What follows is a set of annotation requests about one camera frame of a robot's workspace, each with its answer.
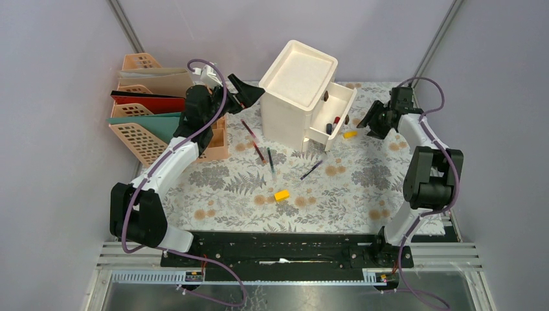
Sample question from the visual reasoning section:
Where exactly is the peach plastic file organizer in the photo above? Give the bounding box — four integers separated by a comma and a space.
107, 52, 230, 170

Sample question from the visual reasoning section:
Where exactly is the orange clear pen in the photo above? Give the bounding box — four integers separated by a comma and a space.
252, 141, 267, 164

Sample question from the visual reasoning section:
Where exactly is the floral table mat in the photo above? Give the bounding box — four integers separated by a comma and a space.
161, 104, 412, 233

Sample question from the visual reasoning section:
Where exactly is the white drawer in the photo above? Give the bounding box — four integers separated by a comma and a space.
306, 82, 357, 151

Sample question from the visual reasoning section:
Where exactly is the beige notebook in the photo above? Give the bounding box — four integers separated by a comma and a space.
118, 68, 195, 98

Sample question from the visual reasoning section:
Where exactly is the yellow marker cap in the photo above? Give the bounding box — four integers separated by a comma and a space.
342, 131, 358, 139

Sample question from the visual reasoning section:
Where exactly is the white three-drawer cabinet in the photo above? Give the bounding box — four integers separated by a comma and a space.
259, 40, 338, 152

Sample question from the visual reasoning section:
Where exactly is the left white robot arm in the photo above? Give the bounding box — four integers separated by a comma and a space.
109, 61, 265, 266

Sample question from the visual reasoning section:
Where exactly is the red ring binder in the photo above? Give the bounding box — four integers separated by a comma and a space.
110, 91, 186, 114

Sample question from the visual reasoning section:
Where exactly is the yellow eraser block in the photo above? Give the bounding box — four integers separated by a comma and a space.
274, 190, 290, 202

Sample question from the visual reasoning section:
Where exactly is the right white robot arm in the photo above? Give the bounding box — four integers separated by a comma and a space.
358, 86, 464, 267

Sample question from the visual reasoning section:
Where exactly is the blue pen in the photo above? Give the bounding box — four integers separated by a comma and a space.
300, 160, 324, 180

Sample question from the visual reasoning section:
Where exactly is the red capped marker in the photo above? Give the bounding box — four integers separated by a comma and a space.
241, 119, 257, 140

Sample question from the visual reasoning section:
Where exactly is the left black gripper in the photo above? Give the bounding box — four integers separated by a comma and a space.
204, 74, 264, 126

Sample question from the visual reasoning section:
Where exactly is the clear green pen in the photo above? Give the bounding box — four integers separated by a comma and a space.
267, 148, 276, 176

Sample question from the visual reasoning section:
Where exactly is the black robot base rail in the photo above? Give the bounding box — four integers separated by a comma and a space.
160, 231, 414, 282

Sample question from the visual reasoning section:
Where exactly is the aluminium corner frame post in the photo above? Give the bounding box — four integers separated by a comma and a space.
106, 0, 145, 53

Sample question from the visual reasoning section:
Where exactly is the teal folder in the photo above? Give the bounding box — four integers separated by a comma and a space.
107, 112, 181, 143

